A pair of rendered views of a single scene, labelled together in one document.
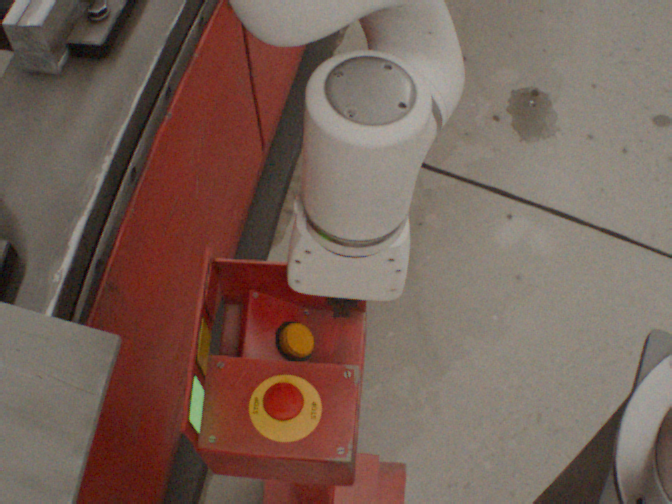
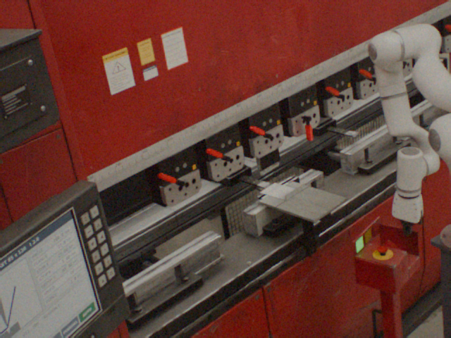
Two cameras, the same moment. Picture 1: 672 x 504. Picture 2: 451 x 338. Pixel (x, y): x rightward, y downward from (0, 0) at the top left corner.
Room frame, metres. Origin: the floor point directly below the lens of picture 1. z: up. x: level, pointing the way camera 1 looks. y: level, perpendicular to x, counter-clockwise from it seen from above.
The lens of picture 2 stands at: (-1.84, -0.76, 2.26)
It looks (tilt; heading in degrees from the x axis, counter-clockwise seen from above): 25 degrees down; 34
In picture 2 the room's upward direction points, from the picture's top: 10 degrees counter-clockwise
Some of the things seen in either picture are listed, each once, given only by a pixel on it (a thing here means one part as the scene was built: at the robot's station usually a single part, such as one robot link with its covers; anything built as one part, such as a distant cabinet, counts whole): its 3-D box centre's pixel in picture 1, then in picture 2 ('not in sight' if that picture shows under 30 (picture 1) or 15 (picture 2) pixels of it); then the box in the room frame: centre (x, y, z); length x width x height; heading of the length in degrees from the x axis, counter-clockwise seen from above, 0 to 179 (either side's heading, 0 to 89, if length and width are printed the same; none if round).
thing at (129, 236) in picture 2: not in sight; (288, 148); (0.74, 0.64, 0.93); 2.30 x 0.14 x 0.10; 163
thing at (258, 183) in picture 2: not in sight; (244, 177); (0.32, 0.62, 1.01); 0.26 x 0.12 x 0.05; 73
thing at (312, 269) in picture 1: (350, 241); (408, 203); (0.36, -0.01, 0.95); 0.10 x 0.07 x 0.11; 81
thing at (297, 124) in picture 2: not in sight; (296, 109); (0.43, 0.41, 1.26); 0.15 x 0.09 x 0.17; 163
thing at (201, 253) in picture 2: not in sight; (163, 278); (-0.26, 0.63, 0.92); 0.50 x 0.06 x 0.10; 163
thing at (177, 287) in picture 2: not in sight; (163, 299); (-0.33, 0.59, 0.89); 0.30 x 0.05 x 0.03; 163
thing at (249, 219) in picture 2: not in sight; (285, 201); (0.32, 0.45, 0.92); 0.39 x 0.06 x 0.10; 163
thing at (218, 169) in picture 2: not in sight; (218, 150); (0.05, 0.53, 1.26); 0.15 x 0.09 x 0.17; 163
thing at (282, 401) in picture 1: (284, 404); (382, 251); (0.27, 0.06, 0.79); 0.04 x 0.04 x 0.04
